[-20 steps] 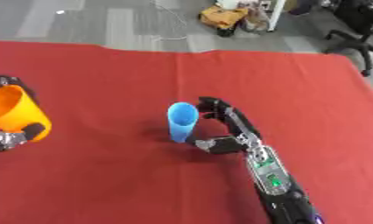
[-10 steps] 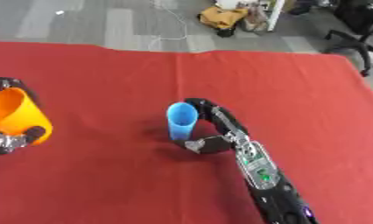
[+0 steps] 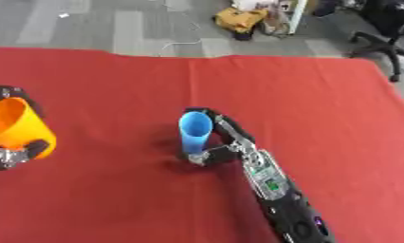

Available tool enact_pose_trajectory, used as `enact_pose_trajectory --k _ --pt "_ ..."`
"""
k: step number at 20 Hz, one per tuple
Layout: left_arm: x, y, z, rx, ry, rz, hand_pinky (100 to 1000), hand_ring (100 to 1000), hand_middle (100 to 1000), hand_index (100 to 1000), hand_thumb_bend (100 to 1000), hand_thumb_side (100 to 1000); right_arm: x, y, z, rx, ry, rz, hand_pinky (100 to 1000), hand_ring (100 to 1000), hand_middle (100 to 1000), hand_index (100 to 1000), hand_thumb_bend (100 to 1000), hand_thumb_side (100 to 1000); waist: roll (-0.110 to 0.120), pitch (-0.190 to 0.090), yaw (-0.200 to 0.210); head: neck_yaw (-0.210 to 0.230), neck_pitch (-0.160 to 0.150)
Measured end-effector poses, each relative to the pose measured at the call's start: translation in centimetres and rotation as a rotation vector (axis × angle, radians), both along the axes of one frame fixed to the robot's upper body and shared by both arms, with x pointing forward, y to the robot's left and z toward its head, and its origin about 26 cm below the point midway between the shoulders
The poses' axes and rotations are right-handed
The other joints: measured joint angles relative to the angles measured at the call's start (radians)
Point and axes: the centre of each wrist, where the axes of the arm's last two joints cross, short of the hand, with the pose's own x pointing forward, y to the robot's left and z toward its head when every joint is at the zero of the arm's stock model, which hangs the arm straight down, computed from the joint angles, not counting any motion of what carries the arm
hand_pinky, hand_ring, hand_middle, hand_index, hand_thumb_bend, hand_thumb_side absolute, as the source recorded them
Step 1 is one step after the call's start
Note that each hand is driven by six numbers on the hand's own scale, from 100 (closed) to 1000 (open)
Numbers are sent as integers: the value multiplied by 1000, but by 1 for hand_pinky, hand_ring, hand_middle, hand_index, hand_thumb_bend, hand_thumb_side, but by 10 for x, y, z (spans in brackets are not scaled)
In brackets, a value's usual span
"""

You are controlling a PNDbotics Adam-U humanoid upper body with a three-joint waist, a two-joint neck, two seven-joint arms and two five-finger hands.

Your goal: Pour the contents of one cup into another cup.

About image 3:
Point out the black office chair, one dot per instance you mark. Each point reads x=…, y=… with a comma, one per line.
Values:
x=385, y=28

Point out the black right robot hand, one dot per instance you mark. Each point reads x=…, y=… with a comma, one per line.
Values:
x=233, y=129

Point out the white furniture post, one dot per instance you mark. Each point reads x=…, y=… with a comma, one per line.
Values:
x=296, y=15

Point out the yellow bag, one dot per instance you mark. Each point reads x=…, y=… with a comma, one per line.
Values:
x=239, y=19

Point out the orange plastic cup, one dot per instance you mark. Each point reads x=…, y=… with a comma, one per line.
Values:
x=20, y=126

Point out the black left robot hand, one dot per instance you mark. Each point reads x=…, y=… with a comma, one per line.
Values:
x=6, y=156

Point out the blue plastic cup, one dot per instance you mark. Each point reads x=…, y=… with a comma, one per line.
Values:
x=195, y=133

